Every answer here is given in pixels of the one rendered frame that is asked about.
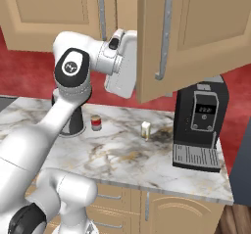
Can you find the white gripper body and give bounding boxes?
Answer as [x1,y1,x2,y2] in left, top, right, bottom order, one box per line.
[104,29,138,100]

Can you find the tan base cabinet door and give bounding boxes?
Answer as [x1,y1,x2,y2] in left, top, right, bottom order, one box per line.
[140,190,227,234]

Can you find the red and tan can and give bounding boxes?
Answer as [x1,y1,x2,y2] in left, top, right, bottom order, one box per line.
[90,114,103,132]

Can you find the small cream carton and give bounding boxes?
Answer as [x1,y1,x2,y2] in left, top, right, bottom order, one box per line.
[140,120,152,142]

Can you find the black coffee machine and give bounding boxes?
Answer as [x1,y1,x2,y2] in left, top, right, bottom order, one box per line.
[172,74,230,174]

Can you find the dark grey hob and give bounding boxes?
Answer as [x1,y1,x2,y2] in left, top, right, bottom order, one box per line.
[0,95,18,113]

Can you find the tan drawer front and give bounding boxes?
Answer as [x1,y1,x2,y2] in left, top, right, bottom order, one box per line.
[85,206,132,234]
[91,182,132,213]

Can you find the silver cabinet door handle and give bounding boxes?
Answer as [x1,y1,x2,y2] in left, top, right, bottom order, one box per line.
[96,0,109,42]
[154,0,174,82]

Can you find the tan wall cabinet door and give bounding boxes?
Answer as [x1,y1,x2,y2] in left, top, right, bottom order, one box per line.
[0,0,118,53]
[135,0,251,105]

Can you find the silver drawer handle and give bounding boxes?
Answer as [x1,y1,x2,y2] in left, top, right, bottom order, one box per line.
[92,220,125,230]
[96,193,123,202]

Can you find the silver base cabinet handle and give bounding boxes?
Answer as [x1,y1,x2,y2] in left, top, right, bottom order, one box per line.
[144,191,151,222]

